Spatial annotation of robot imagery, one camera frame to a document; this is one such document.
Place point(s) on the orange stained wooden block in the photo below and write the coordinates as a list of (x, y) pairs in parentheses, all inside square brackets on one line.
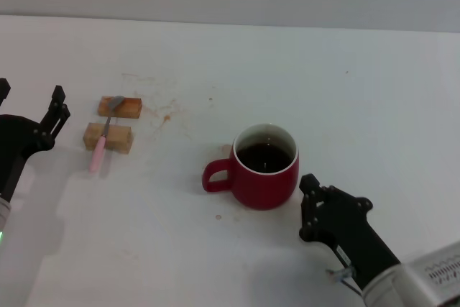
[(130, 108)]

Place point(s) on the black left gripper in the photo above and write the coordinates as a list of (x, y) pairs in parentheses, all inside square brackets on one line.
[(18, 134)]

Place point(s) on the red ceramic coffee cup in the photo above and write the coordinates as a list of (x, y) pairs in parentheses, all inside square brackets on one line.
[(266, 188)]

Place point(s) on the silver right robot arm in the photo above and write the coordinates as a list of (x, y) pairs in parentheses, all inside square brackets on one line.
[(413, 285)]

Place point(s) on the plain light wooden block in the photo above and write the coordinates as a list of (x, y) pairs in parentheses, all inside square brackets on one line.
[(120, 139)]

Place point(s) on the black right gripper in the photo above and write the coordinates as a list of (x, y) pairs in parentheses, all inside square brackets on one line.
[(352, 235)]

